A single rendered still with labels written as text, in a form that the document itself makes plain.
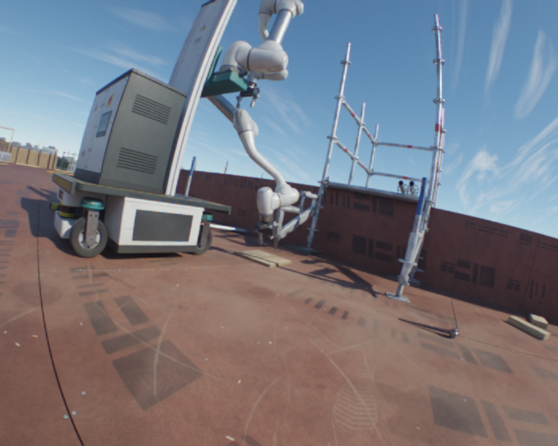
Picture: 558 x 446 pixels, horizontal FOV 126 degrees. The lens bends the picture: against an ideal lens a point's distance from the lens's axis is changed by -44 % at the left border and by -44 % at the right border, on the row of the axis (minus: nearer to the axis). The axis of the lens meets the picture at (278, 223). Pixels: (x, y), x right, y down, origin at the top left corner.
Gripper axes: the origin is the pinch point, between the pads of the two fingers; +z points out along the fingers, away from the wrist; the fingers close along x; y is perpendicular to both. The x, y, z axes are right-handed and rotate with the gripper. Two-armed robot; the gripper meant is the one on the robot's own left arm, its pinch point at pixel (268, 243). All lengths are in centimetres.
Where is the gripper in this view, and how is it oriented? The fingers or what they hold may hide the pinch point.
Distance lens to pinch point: 169.6
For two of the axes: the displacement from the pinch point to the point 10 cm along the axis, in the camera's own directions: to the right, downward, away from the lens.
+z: 0.5, 9.2, 4.0
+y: 6.2, -3.4, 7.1
